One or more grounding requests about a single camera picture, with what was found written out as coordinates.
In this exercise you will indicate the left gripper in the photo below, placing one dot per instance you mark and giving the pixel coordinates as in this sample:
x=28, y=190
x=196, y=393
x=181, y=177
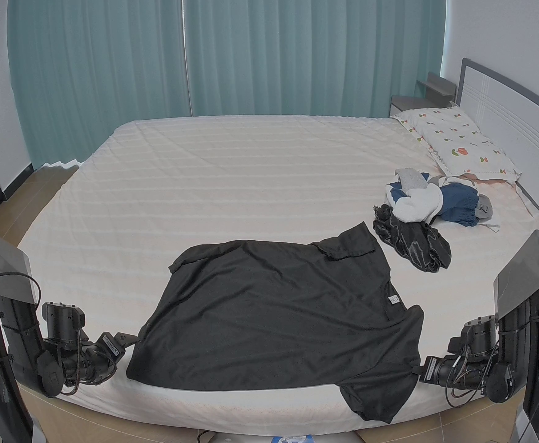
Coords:
x=101, y=358

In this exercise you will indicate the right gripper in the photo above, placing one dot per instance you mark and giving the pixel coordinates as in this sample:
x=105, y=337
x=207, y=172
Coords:
x=447, y=372

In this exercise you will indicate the black T-shirt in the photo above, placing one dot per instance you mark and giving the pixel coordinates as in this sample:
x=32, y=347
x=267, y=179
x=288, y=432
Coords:
x=260, y=316

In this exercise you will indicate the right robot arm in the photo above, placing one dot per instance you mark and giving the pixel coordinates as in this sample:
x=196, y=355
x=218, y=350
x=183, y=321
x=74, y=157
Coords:
x=523, y=270

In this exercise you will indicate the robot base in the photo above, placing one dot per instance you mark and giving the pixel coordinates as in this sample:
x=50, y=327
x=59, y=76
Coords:
x=292, y=440

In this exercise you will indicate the pile of clothes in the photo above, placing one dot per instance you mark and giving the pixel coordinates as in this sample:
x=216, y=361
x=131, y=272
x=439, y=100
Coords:
x=417, y=206

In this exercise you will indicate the black printed garment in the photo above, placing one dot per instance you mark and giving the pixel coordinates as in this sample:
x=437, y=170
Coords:
x=412, y=247

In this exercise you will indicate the white printed pillow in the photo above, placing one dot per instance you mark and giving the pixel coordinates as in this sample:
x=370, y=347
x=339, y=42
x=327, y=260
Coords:
x=458, y=141

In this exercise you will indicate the bed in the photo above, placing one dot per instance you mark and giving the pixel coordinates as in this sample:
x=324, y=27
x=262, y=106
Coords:
x=251, y=178

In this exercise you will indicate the grey bedside table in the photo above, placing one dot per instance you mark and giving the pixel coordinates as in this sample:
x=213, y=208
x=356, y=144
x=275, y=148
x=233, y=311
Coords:
x=408, y=103

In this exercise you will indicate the blue-green curtain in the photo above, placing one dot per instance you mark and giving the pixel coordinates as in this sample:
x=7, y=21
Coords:
x=98, y=62
x=315, y=39

